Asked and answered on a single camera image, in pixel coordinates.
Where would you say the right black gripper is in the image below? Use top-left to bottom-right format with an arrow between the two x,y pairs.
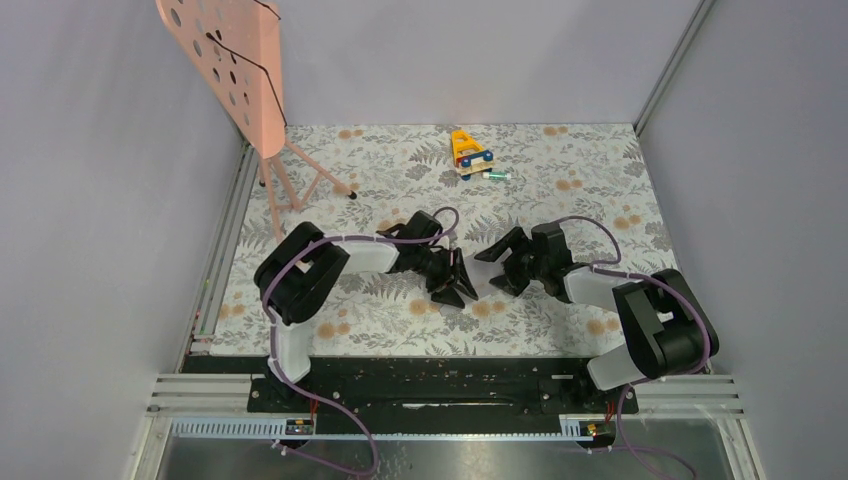
475,227 -> 548,297

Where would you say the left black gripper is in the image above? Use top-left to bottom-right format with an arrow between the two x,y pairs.
410,245 -> 477,308

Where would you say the green white glue stick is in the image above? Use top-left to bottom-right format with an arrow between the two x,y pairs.
482,171 -> 511,181

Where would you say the grey lavender envelope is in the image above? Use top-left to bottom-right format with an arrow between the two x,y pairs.
464,254 -> 504,300

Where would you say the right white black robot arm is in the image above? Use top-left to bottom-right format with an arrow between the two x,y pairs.
474,221 -> 720,412

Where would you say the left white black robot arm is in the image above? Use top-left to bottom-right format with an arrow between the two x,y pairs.
254,211 -> 479,411

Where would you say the floral patterned table mat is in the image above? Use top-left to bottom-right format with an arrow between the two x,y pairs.
208,123 -> 707,360

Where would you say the yellow blue toy car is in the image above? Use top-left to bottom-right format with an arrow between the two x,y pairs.
450,130 -> 494,181

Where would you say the pink perforated music stand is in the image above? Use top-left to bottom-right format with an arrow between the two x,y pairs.
155,0 -> 357,240

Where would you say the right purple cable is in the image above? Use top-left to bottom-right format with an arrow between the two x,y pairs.
553,215 -> 717,478

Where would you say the purple cable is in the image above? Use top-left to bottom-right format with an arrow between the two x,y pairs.
553,215 -> 717,478
261,206 -> 462,477

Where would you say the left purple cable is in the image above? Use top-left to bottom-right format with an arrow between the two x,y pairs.
261,206 -> 462,477

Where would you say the white slotted cable duct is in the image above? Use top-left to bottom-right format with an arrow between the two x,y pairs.
170,415 -> 604,442

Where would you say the black cord on stand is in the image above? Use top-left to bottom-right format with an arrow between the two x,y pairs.
205,0 -> 289,129

